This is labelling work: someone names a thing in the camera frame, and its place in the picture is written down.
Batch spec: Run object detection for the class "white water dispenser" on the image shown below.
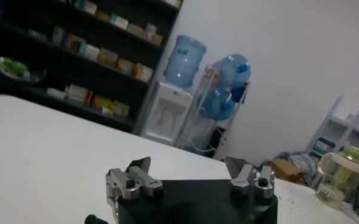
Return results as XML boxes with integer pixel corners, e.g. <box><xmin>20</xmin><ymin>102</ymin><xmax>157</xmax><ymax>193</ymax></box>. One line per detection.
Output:
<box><xmin>141</xmin><ymin>80</ymin><xmax>194</xmax><ymax>146</ymax></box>

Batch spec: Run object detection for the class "orange yellow medicine box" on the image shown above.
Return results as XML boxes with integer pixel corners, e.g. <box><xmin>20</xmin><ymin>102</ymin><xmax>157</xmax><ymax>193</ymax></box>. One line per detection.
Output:
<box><xmin>151</xmin><ymin>33</ymin><xmax>164</xmax><ymax>47</ymax></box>

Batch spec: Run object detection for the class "green white medicine box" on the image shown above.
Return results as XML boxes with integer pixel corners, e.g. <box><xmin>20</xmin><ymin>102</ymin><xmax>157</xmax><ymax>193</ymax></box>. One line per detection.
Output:
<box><xmin>92</xmin><ymin>94</ymin><xmax>116</xmax><ymax>110</ymax></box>
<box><xmin>127</xmin><ymin>23</ymin><xmax>144</xmax><ymax>38</ymax></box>

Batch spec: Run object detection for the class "yellow white medicine box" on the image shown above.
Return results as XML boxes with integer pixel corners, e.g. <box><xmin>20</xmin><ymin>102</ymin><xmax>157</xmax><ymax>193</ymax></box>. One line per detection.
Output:
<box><xmin>96</xmin><ymin>47</ymin><xmax>119</xmax><ymax>68</ymax></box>

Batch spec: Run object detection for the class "white wire jug rack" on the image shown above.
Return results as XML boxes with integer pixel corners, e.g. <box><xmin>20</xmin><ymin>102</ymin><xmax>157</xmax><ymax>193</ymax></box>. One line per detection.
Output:
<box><xmin>174</xmin><ymin>65</ymin><xmax>252</xmax><ymax>153</ymax></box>

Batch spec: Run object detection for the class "pile of grey clothes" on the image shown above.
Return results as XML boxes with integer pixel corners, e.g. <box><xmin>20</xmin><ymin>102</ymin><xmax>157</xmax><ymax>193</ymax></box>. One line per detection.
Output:
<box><xmin>275</xmin><ymin>151</ymin><xmax>317</xmax><ymax>183</ymax></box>

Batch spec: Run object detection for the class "open brown cardboard box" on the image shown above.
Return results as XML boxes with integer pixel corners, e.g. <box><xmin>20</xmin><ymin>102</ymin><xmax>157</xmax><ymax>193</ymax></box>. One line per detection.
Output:
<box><xmin>269</xmin><ymin>158</ymin><xmax>305</xmax><ymax>183</ymax></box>

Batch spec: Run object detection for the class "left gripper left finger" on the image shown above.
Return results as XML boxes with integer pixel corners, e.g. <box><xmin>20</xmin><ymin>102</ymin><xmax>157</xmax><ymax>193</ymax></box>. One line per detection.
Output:
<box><xmin>105</xmin><ymin>156</ymin><xmax>164</xmax><ymax>215</ymax></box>

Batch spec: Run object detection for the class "white metal shelf rack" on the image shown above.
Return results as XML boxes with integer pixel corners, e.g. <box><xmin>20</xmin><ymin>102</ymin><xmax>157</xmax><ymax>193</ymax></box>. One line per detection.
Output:
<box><xmin>307</xmin><ymin>96</ymin><xmax>359</xmax><ymax>159</ymax></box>

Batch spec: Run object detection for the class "flat white medicine box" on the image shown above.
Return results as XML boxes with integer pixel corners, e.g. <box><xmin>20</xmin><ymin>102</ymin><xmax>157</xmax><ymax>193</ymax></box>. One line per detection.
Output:
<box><xmin>46</xmin><ymin>87</ymin><xmax>67</xmax><ymax>100</ymax></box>

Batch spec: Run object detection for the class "glass bowl green fruit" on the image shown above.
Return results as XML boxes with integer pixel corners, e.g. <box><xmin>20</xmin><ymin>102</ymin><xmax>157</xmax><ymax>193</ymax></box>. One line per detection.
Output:
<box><xmin>0</xmin><ymin>56</ymin><xmax>48</xmax><ymax>83</ymax></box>

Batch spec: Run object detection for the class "small lime green box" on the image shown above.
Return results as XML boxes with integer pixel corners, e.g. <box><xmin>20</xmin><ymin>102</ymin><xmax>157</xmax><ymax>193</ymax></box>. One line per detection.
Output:
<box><xmin>101</xmin><ymin>105</ymin><xmax>115</xmax><ymax>117</ymax></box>

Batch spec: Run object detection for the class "white red medicine box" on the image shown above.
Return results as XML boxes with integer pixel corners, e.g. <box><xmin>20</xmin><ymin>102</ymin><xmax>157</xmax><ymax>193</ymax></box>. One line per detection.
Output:
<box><xmin>66</xmin><ymin>84</ymin><xmax>92</xmax><ymax>104</ymax></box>

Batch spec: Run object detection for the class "white teal medicine box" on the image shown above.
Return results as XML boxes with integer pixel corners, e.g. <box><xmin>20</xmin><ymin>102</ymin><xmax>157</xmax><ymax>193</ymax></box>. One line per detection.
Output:
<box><xmin>110</xmin><ymin>13</ymin><xmax>130</xmax><ymax>30</ymax></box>
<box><xmin>78</xmin><ymin>41</ymin><xmax>101</xmax><ymax>61</ymax></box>
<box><xmin>83</xmin><ymin>0</ymin><xmax>98</xmax><ymax>15</ymax></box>

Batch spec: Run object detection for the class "labelled blue water jug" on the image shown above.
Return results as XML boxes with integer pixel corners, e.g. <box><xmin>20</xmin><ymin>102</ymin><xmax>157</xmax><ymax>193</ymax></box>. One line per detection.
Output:
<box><xmin>163</xmin><ymin>34</ymin><xmax>207</xmax><ymax>89</ymax></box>

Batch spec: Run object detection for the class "green lid drinking bottle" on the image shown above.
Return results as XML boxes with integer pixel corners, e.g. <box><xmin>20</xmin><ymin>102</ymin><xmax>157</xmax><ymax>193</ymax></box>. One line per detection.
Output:
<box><xmin>315</xmin><ymin>145</ymin><xmax>359</xmax><ymax>209</ymax></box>

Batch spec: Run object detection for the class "pink medicine box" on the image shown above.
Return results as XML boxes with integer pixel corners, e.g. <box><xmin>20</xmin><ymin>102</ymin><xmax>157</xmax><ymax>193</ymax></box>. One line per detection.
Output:
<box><xmin>144</xmin><ymin>23</ymin><xmax>158</xmax><ymax>42</ymax></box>

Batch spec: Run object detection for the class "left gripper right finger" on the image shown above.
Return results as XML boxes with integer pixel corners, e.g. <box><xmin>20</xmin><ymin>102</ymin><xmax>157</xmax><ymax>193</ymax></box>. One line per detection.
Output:
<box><xmin>224</xmin><ymin>156</ymin><xmax>276</xmax><ymax>200</ymax></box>

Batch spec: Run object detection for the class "black shelf unit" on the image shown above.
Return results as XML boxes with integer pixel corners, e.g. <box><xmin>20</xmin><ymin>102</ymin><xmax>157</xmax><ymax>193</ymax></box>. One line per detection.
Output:
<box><xmin>0</xmin><ymin>0</ymin><xmax>185</xmax><ymax>135</ymax></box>

